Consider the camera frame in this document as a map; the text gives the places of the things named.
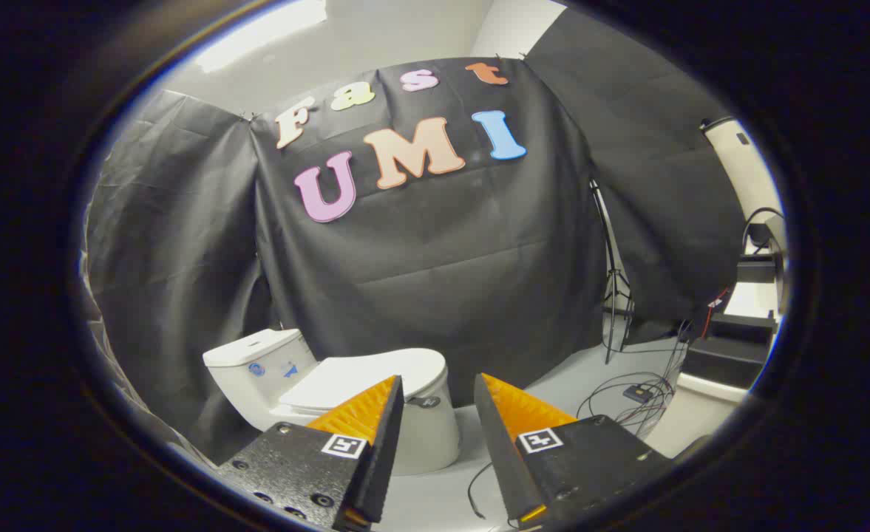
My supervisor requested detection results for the tangle of floor cables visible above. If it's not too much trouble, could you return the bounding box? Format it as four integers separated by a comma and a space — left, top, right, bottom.
575, 296, 733, 438

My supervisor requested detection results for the black equipment stack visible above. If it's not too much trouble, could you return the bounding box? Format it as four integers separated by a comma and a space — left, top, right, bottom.
682, 310, 778, 391

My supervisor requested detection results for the white toilet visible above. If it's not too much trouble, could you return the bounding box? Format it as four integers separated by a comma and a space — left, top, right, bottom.
203, 329, 462, 477

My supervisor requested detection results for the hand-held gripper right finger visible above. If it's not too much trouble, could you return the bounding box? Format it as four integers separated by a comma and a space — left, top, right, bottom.
473, 372, 673, 530

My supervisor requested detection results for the thin black cable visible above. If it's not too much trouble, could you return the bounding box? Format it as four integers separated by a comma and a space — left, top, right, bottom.
467, 462, 496, 520

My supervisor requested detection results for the black tripod stand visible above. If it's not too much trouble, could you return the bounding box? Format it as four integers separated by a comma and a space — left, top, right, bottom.
589, 179, 637, 365

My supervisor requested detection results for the black device with cable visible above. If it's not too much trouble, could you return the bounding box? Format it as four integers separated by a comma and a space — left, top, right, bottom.
735, 208, 786, 286

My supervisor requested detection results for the black backdrop cloth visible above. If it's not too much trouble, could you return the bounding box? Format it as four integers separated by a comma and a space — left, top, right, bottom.
248, 58, 608, 409

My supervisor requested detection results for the white cabinet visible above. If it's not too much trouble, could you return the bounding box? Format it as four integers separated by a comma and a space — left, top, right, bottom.
645, 372, 750, 460

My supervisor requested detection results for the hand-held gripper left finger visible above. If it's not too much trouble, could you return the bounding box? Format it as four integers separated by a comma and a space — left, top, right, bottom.
217, 375, 406, 531

